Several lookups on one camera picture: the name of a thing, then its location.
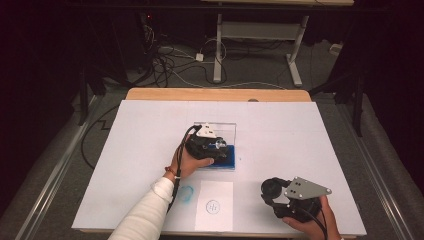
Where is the aluminium floor rail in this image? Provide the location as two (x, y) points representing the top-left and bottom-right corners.
(336, 102), (415, 240)
(14, 95), (102, 240)

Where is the blue ink smudge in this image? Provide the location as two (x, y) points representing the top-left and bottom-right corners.
(177, 184), (195, 204)

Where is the hand-held gripper black cable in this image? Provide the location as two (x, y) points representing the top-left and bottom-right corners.
(165, 124), (203, 214)
(301, 205), (329, 240)

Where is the white box on floor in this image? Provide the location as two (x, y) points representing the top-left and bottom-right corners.
(329, 42), (345, 57)

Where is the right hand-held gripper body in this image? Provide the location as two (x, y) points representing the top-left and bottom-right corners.
(272, 176), (333, 224)

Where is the black metal stand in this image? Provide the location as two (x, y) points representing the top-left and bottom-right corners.
(309, 0), (369, 138)
(77, 13), (132, 127)

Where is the white paper sheet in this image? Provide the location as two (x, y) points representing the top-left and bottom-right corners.
(194, 180), (235, 233)

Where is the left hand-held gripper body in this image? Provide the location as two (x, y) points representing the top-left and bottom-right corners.
(184, 122), (232, 162)

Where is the black floor cable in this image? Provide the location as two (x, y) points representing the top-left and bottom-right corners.
(80, 104), (121, 170)

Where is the clear handle stamp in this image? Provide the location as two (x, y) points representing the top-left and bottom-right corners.
(209, 138), (228, 151)

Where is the person's right hand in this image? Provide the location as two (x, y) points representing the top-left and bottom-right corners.
(281, 194), (343, 240)

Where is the right hand-held gripper black cable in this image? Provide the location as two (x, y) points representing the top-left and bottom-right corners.
(301, 205), (329, 240)

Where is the person's left hand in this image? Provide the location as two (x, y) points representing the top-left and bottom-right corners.
(165, 133), (215, 183)

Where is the blue ink pad clear case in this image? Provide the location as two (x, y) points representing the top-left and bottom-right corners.
(192, 121), (237, 172)

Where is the left hand-held gripper black cable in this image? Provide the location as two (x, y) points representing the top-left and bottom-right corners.
(165, 124), (203, 214)

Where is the tangle of floor cables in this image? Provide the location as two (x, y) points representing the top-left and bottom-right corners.
(139, 12), (288, 91)

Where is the white table cover board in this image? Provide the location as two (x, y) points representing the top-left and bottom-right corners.
(71, 99), (368, 238)

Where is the white metal desk frame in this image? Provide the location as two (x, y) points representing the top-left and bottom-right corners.
(201, 0), (355, 88)

